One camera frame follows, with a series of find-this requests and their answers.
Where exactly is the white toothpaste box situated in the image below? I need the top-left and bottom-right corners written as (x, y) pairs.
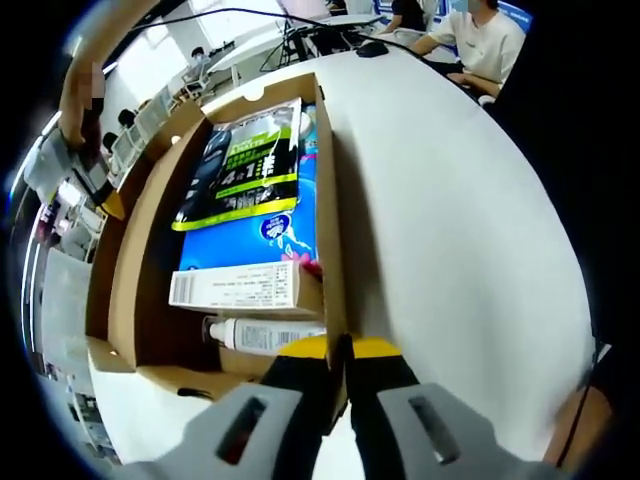
top-left (167, 260), bottom-right (325, 317)

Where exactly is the row of white office chairs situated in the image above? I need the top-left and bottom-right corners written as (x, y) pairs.
top-left (112, 69), bottom-right (211, 169)

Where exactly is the blue white wall poster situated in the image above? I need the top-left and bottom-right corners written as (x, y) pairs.
top-left (372, 0), bottom-right (531, 34)

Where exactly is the white spray bottle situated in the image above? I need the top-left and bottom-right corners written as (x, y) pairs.
top-left (202, 315), bottom-right (329, 356)

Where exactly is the brown cardboard shoe box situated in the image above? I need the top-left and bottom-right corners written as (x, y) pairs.
top-left (82, 71), bottom-right (352, 436)

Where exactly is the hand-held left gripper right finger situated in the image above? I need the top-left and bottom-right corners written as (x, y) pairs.
top-left (347, 335), bottom-right (501, 480)

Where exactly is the white partition board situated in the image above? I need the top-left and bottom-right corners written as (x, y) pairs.
top-left (42, 247), bottom-right (94, 374)

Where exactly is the person's dark clothed torso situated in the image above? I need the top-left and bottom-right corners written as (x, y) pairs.
top-left (494, 29), bottom-right (634, 396)

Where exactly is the blue soft tissue pack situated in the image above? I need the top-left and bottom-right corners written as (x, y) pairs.
top-left (178, 149), bottom-right (322, 275)

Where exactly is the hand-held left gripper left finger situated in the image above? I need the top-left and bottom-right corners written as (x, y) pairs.
top-left (164, 335), bottom-right (337, 480)

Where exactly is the light blue soft wipes pack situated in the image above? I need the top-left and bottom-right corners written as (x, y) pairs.
top-left (298, 102), bottom-right (321, 157)

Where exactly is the black green soft pouch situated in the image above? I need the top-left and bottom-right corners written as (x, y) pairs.
top-left (170, 97), bottom-right (304, 232)

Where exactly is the white side desk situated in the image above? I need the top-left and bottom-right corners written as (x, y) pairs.
top-left (207, 13), bottom-right (389, 76)

